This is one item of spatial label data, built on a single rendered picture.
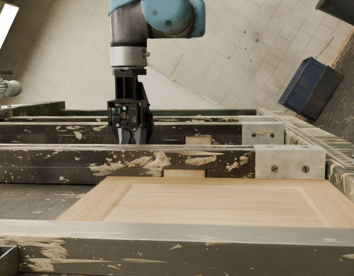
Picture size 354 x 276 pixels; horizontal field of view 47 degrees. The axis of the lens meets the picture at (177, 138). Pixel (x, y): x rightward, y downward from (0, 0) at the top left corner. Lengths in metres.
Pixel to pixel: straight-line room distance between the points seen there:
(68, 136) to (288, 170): 0.77
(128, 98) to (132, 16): 0.16
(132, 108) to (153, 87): 3.67
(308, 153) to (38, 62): 5.83
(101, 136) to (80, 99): 4.90
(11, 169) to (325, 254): 0.63
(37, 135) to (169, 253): 1.00
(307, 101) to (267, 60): 1.22
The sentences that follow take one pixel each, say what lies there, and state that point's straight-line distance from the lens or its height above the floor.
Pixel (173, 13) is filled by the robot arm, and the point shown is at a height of 1.26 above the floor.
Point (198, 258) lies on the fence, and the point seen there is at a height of 1.08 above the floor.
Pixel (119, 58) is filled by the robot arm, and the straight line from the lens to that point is 0.83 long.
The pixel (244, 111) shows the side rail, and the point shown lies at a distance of 2.26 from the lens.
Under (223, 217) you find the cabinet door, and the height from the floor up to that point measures 1.05.
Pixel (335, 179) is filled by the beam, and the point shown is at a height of 0.90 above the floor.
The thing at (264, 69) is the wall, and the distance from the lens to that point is 5.83.
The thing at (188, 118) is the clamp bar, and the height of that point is 1.18.
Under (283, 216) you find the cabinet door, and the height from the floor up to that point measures 0.98.
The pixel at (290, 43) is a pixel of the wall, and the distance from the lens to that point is 5.88.
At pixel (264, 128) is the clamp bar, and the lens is 1.25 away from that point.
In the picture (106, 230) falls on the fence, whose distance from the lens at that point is 0.45.
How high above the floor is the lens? 1.14
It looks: 1 degrees up
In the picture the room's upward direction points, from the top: 60 degrees counter-clockwise
